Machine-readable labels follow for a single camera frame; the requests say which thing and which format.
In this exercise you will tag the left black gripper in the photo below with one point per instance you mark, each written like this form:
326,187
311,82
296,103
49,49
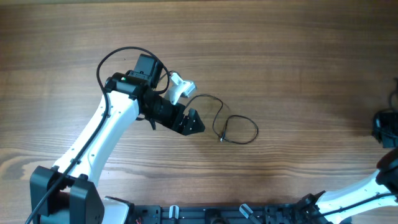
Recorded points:
183,122

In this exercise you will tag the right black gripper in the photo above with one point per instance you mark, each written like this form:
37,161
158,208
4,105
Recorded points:
384,130

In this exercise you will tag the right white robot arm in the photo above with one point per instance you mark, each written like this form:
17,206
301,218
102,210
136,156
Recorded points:
375,191

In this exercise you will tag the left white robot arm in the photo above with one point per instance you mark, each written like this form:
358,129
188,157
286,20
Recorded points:
67,192

